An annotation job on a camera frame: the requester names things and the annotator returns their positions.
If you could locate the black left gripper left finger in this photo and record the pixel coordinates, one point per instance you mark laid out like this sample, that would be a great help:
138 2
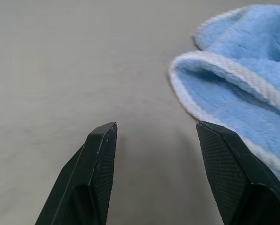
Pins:
88 178

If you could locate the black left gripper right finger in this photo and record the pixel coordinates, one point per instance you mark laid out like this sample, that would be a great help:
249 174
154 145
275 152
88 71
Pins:
236 178

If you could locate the light blue fluffy towel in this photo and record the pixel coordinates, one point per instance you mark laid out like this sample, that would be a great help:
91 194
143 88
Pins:
247 77

